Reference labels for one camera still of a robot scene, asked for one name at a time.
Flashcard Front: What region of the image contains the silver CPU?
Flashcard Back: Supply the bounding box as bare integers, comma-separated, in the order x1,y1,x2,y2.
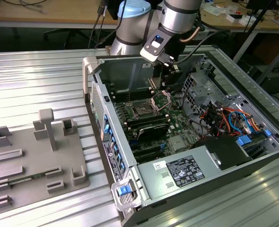
148,77,159,89

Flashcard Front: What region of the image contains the black RAM slot bank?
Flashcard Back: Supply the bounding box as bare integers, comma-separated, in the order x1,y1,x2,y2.
125,113,169,130
107,81,154,103

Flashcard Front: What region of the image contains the CPU socket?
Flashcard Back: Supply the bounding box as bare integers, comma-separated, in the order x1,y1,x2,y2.
129,98,159,118

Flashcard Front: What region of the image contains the black expansion slot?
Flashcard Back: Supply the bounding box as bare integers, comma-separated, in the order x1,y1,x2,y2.
132,148,165,164

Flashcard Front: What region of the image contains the blue slot retainer row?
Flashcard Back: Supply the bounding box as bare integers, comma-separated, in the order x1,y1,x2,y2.
103,114,126,171

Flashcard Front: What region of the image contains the perforated metal disk bay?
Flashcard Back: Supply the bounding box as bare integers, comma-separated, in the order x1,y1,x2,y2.
181,72,227,114

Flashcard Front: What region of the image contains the green motherboard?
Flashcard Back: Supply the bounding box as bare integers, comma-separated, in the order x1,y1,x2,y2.
112,87,201,164

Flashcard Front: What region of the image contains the silver chipset heat sink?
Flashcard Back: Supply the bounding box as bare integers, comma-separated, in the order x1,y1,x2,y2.
169,137,186,151

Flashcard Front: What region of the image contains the open grey PC case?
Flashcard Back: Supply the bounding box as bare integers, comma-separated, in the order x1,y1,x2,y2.
82,51,279,227

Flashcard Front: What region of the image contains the small white box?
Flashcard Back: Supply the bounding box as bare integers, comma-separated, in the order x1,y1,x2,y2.
227,13,245,24

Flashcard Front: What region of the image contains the black box on desk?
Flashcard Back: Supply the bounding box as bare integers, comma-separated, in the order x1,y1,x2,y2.
107,0,119,19

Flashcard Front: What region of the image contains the black plastic air shroud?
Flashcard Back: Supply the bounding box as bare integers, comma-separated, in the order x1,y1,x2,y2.
193,136,253,171

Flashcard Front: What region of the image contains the blue disk connector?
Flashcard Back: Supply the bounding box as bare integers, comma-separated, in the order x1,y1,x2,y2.
236,135,253,146

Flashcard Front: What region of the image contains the grey power supply unit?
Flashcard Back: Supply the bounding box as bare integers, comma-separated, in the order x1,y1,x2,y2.
136,144,222,201

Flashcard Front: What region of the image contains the cluttered wooden desk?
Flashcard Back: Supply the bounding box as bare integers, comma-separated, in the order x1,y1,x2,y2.
200,0,279,33

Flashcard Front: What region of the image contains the black chair base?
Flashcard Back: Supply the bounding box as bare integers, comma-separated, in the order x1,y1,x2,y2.
44,27,90,47

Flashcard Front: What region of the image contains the grey parts rack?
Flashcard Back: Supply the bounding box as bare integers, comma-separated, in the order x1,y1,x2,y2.
0,108,91,217

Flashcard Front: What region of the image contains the green RAM stick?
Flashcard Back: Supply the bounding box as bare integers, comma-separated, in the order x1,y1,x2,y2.
8,172,48,184

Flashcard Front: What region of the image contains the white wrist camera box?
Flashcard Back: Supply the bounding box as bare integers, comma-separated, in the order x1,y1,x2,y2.
139,26,174,64

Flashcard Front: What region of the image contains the black camera cable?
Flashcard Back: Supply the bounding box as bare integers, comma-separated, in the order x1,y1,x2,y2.
174,28,227,64

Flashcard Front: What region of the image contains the copper coloured hose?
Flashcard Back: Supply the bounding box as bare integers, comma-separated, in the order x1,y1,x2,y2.
180,25,202,45

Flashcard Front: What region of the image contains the red wire bundle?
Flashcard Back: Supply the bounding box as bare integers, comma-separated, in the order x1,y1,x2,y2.
200,108,227,138

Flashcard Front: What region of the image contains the blue wire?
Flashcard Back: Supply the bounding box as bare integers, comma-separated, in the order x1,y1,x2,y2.
228,110,252,136

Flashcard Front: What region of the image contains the orange wire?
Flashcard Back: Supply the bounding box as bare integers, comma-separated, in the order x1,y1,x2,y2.
222,107,264,131

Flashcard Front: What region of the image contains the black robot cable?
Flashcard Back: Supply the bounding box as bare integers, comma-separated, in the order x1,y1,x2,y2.
87,0,121,49

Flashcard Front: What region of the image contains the grey case handle blue latch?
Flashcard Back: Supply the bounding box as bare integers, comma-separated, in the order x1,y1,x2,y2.
111,178,142,211

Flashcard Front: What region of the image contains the grey cable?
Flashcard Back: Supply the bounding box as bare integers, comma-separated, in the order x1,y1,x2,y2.
18,0,47,14

